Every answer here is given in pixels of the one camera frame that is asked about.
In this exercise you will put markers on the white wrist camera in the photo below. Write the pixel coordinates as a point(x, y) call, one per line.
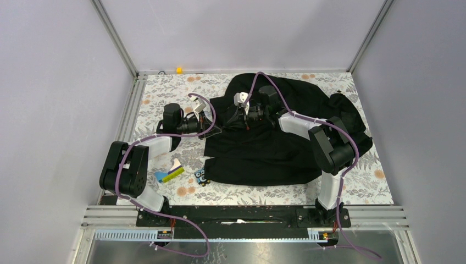
point(241, 101)
point(197, 104)

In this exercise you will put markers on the small blue owl toy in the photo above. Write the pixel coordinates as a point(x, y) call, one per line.
point(201, 178)

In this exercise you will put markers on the black zip jacket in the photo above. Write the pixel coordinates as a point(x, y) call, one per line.
point(264, 155)

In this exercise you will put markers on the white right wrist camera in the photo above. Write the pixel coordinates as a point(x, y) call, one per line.
point(241, 101)

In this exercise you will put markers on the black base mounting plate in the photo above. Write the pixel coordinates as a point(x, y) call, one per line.
point(293, 216)

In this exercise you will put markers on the floral patterned table mat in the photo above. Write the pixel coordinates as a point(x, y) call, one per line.
point(364, 184)

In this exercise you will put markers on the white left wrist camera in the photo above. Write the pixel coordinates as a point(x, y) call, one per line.
point(197, 104)

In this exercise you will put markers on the aluminium frame corner post right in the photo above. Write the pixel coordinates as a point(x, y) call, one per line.
point(379, 19)

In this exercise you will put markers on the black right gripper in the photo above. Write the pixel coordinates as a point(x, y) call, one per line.
point(239, 119)

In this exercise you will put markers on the aluminium frame corner post left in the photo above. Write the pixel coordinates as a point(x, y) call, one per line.
point(114, 36)

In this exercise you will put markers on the aluminium frame corner post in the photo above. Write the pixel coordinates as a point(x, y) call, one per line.
point(379, 19)
point(114, 36)

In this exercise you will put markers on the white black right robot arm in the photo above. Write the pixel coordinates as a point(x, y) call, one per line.
point(332, 147)

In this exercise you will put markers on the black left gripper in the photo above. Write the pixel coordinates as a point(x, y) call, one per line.
point(204, 125)

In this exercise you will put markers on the blue paper scrap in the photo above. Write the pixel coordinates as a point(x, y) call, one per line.
point(160, 176)

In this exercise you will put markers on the aluminium front frame rails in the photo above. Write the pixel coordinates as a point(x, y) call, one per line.
point(123, 234)

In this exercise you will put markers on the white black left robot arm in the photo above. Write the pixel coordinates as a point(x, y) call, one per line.
point(125, 169)

